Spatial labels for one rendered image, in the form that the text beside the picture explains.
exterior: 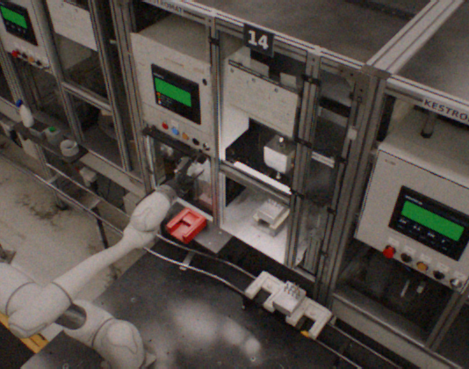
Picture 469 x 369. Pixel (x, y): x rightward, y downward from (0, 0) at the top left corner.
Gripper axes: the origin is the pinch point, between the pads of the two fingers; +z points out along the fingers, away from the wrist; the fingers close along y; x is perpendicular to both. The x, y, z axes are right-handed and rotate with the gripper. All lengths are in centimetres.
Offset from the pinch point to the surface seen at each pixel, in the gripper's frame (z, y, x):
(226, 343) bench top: -33, -73, -28
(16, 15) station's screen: 16, 43, 112
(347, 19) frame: 29, 61, -52
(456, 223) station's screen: -9, 20, -105
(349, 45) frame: 14, 60, -58
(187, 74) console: 6.0, 39.6, 3.2
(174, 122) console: 8.2, 12.1, 15.8
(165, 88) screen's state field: 5.3, 30.9, 15.0
